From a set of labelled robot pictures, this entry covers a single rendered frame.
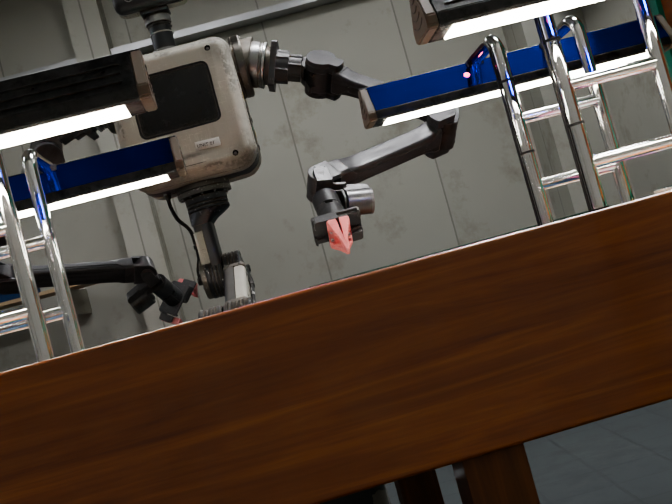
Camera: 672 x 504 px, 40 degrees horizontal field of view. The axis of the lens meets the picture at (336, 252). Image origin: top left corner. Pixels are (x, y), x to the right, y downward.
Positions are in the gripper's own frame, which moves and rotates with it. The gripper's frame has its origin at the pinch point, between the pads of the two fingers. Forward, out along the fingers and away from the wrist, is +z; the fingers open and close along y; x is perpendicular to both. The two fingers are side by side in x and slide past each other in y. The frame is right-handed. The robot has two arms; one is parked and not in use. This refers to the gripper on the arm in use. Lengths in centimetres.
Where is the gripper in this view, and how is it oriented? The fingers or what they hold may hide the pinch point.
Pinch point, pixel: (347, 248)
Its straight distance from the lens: 183.0
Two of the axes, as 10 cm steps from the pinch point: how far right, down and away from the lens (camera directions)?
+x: 1.4, 7.9, 5.9
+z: 2.4, 5.5, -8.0
